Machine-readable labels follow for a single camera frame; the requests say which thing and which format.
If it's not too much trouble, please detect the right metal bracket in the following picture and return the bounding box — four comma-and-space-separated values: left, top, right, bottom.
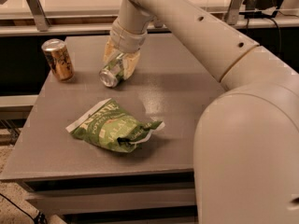
224, 0, 243, 25

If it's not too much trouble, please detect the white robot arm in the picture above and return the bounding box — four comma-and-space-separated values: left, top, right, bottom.
110, 0, 299, 224

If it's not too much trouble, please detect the black floor cable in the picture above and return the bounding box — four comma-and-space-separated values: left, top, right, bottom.
0, 192, 48, 224

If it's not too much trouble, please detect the gold soda can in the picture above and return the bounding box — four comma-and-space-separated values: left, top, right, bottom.
41, 38, 74, 81

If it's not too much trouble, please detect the left metal bracket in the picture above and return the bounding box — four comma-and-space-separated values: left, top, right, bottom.
26, 0, 50, 32

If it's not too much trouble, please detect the green chip bag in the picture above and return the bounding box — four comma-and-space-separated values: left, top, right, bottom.
66, 99, 164, 153

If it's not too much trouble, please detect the grey drawer cabinet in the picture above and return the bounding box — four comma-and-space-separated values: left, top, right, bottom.
1, 34, 223, 224

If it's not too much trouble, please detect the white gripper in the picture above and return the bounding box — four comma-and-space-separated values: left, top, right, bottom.
103, 18, 148, 80

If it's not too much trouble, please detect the metal bracket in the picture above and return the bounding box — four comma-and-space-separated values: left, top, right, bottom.
224, 0, 243, 25
26, 0, 50, 32

